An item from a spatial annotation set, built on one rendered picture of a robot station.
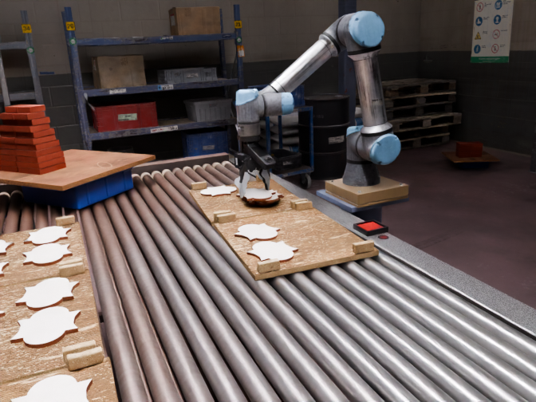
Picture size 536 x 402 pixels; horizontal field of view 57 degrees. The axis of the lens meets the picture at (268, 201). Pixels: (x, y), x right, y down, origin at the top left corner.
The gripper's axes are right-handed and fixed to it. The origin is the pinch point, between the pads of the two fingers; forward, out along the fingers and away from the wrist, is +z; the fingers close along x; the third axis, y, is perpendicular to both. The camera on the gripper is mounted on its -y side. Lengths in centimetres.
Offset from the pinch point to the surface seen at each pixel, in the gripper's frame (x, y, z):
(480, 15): -530, 256, -71
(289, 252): 18.0, -42.1, 3.2
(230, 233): 21.3, -17.6, 4.1
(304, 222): -0.5, -25.6, 4.1
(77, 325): 73, -41, 4
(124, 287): 58, -27, 6
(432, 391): 32, -97, 6
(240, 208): 6.6, 0.3, 4.1
